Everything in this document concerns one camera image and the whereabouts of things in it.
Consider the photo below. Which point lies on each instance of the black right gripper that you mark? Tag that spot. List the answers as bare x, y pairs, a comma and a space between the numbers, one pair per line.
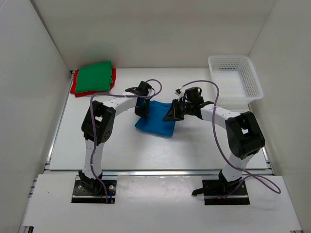
173, 114

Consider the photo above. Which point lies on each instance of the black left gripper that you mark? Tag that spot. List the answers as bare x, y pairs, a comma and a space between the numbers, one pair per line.
143, 113

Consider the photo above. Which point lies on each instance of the blue t shirt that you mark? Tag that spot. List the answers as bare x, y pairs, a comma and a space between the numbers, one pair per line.
154, 123

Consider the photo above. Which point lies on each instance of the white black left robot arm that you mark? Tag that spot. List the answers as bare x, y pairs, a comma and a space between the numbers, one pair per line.
98, 125

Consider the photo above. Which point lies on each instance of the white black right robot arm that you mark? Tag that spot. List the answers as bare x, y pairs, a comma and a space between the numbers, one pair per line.
244, 135

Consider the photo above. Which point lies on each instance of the folded red t shirt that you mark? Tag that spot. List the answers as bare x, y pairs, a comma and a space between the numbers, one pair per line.
73, 86

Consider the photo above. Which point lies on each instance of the folded green t shirt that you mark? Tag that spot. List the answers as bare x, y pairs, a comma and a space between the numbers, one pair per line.
95, 77

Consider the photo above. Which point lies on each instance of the white perforated plastic basket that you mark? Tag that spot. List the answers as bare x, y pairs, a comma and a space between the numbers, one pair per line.
236, 79

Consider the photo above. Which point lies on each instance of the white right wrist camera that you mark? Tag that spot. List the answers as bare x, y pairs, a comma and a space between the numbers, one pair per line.
180, 94

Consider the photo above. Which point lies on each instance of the aluminium table rail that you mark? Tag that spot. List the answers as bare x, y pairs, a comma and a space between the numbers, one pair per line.
163, 172

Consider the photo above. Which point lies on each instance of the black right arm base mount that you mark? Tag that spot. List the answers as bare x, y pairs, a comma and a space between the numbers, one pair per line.
216, 193

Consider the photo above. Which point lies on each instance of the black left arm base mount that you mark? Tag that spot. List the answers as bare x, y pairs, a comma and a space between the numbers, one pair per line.
83, 193

